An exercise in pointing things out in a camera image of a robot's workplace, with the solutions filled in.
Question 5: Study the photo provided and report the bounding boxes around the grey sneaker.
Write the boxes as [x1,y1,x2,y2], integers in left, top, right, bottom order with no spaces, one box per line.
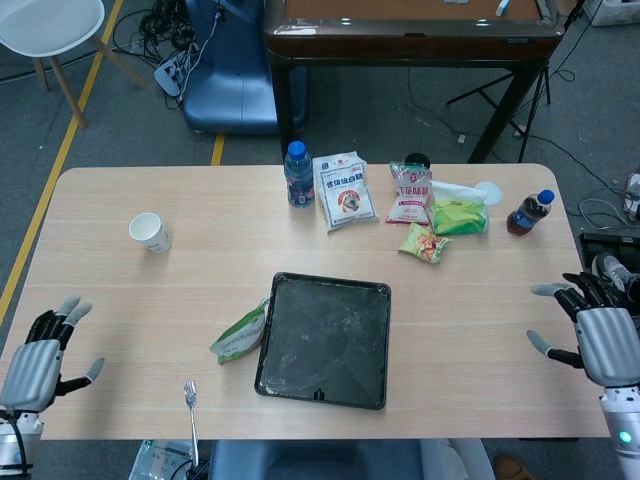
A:
[592,252,636,292]

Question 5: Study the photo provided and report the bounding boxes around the white floor socket box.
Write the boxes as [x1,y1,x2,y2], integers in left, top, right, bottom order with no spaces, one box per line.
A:
[624,172,640,221]

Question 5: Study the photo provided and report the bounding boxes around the brown shoe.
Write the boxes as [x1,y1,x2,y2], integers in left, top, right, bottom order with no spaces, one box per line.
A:
[493,453,534,480]

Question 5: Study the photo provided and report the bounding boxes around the white chair wooden legs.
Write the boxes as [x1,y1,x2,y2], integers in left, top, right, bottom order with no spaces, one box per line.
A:
[0,0,149,129]

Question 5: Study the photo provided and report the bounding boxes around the silver metal fork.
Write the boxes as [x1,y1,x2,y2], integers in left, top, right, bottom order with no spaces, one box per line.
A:
[183,379,200,466]

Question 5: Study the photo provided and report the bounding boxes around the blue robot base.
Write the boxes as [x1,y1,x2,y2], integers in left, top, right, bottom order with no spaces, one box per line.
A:
[180,0,306,136]

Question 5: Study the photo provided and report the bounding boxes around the white bag pink print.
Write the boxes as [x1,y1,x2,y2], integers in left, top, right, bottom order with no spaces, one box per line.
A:
[384,160,434,226]

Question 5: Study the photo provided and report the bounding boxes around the clear plastic bag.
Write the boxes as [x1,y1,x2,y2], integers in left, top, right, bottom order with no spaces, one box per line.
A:
[130,438,196,480]

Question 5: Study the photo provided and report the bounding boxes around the clear bottle blue cap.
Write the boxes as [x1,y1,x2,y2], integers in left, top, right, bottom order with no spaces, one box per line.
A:
[283,140,316,209]

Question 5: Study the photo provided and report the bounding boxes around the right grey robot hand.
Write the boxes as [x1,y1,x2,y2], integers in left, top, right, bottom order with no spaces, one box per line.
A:
[525,272,640,387]

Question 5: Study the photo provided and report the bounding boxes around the brown mahjong table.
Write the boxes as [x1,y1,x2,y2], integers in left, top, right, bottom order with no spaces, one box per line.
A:
[263,0,566,164]

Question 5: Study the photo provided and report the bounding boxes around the small green snack packet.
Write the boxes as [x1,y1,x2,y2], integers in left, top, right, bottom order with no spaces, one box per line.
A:
[397,222,454,265]

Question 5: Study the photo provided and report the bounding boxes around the white power strip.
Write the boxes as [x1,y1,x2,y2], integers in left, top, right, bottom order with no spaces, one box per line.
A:
[153,42,201,99]

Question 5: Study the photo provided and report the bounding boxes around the green tissue pack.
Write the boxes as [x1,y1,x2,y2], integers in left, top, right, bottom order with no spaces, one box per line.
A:
[425,179,490,236]

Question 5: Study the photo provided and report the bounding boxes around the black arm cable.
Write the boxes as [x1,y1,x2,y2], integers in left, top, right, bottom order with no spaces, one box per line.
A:
[0,409,32,474]

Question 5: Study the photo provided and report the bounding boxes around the black tripod stand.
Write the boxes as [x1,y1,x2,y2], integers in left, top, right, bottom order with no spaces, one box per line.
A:
[445,49,554,139]

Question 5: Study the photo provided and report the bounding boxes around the black cable tangle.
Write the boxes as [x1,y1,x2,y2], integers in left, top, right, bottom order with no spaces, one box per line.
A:
[112,0,221,66]

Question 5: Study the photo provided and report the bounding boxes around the white sugar bag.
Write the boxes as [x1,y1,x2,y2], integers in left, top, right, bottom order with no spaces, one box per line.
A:
[312,151,379,234]

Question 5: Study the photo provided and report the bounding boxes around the dark drink bottle blue cap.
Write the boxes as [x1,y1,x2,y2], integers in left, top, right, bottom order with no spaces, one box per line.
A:
[506,189,556,236]

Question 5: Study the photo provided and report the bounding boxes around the blue robot torso base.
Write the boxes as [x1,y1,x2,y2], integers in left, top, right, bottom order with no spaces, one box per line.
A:
[207,439,426,480]

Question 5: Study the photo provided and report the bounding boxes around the white paper cup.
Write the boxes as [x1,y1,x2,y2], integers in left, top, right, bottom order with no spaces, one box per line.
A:
[128,212,173,254]

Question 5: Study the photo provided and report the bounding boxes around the green white snack bag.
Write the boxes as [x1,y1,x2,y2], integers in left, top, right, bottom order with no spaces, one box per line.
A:
[208,297,271,367]

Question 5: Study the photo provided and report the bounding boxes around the black floor case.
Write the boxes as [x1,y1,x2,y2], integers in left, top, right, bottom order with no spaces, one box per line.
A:
[578,230,640,281]

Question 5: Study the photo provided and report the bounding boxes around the white round lid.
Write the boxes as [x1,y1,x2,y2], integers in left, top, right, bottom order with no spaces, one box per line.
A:
[472,181,504,207]

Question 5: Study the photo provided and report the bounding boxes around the black square baking tray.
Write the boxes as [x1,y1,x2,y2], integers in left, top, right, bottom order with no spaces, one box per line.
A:
[253,271,392,412]

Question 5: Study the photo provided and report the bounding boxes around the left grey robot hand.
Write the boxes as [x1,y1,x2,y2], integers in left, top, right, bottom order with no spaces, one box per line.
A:
[0,293,106,414]

